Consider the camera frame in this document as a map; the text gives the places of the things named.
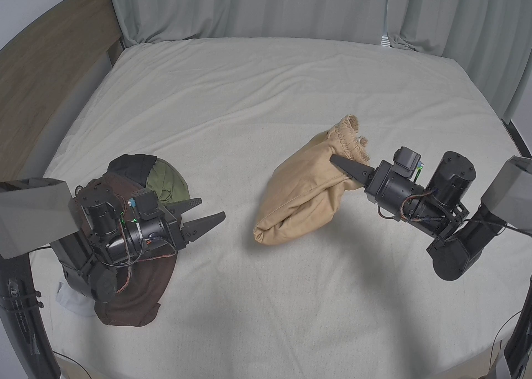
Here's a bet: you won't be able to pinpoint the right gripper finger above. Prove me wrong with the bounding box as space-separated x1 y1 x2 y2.
329 155 375 188

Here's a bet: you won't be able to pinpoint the brown garment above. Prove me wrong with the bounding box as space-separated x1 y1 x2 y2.
74 174 178 327

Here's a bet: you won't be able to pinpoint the bed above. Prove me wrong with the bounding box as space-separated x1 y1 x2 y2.
0 0 532 379

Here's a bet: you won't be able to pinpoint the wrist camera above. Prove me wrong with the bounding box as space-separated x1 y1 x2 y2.
394 147 423 181
132 188 161 220

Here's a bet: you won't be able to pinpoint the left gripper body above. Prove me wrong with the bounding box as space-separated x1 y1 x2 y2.
122 207 186 264

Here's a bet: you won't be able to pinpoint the green garment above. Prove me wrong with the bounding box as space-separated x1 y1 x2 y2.
145 160 191 205

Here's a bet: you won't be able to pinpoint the black cable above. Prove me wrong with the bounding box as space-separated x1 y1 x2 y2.
465 219 532 238
53 352 91 375

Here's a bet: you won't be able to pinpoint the black garment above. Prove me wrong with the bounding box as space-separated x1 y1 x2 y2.
107 154 158 187

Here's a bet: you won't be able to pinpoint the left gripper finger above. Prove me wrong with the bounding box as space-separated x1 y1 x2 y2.
181 211 227 246
166 198 204 219

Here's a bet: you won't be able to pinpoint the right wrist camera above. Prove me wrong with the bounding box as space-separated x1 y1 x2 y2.
394 147 423 181

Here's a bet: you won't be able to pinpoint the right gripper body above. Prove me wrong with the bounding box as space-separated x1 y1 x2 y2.
364 160 428 221

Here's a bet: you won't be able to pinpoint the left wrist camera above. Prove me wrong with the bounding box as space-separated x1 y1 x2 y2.
132 188 161 220

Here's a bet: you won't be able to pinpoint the beige shorts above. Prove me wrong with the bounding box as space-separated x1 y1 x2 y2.
253 115 371 247

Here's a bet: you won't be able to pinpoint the white garment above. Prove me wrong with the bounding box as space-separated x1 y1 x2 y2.
56 282 99 318

